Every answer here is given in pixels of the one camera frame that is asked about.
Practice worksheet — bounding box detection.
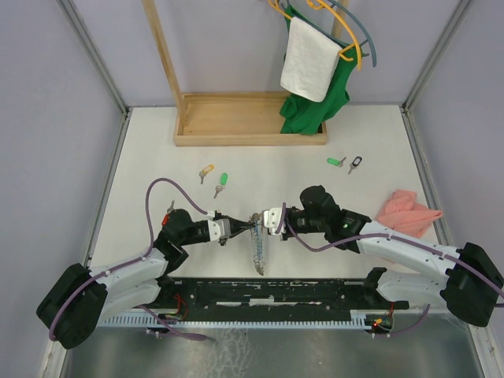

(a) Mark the metal keyring holder with keys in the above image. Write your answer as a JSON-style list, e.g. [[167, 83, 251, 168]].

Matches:
[[250, 213, 265, 276]]

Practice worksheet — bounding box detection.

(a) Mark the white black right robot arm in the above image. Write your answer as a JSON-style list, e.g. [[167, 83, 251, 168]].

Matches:
[[264, 185, 503, 327]]

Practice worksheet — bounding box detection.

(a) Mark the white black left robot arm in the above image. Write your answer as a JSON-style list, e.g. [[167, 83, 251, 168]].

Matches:
[[36, 209, 254, 350]]

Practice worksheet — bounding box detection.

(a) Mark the key with light green tag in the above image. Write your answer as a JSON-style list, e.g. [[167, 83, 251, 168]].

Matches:
[[213, 172, 228, 199]]

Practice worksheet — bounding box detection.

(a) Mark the key with yellow tag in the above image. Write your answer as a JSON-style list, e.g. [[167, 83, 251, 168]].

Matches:
[[198, 165, 214, 184]]

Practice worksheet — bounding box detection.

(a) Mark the key with black tag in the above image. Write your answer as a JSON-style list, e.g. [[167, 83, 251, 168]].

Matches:
[[348, 156, 362, 174]]

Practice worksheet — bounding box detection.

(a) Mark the pink cloth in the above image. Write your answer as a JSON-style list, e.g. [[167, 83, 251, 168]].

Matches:
[[376, 189, 443, 239]]

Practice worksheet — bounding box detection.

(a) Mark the green shirt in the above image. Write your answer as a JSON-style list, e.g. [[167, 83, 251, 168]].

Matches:
[[280, 5, 363, 135]]

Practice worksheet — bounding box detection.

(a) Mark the wooden clothes rack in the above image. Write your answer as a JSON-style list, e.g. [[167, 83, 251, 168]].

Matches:
[[142, 1, 328, 146]]

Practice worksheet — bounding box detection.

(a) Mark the white towel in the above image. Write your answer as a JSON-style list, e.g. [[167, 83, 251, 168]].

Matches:
[[280, 17, 342, 102]]

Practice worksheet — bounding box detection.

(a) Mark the yellow clothes hanger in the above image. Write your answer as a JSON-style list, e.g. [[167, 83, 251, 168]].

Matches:
[[267, 0, 364, 62]]

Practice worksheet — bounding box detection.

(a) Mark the grey clothes hanger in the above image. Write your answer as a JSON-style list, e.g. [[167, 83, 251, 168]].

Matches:
[[268, 1, 377, 68]]

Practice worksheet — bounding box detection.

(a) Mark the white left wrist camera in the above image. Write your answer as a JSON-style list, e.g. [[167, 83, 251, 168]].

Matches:
[[207, 220, 222, 242]]

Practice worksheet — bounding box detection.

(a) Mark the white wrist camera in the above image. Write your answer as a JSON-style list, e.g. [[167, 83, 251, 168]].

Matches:
[[262, 207, 284, 235], [207, 220, 222, 242]]

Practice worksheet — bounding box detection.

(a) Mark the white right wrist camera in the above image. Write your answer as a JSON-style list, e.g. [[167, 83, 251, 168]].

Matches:
[[262, 207, 284, 235]]

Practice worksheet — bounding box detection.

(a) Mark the white cable duct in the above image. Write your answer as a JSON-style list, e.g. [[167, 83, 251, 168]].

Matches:
[[94, 310, 375, 328]]

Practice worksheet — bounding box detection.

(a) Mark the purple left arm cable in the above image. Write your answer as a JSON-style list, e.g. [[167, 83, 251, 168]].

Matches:
[[47, 177, 216, 341]]

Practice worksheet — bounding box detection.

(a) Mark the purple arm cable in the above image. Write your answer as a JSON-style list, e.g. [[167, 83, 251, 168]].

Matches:
[[47, 177, 216, 341], [275, 202, 504, 307]]

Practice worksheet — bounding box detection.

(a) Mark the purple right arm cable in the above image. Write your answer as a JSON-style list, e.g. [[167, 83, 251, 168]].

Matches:
[[275, 202, 504, 307]]

